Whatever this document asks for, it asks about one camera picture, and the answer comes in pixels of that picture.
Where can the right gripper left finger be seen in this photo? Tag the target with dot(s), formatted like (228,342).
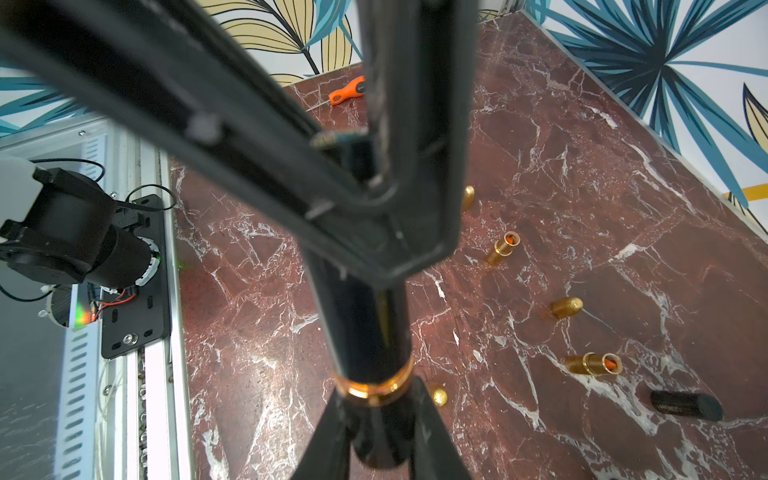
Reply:
(327,455)

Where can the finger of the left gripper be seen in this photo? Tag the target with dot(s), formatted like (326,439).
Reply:
(169,73)
(419,64)

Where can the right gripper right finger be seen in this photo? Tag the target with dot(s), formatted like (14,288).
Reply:
(434,456)

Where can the orange handled screwdriver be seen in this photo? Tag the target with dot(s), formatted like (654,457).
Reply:
(354,89)

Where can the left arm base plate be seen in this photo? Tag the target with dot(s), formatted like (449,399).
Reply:
(135,306)

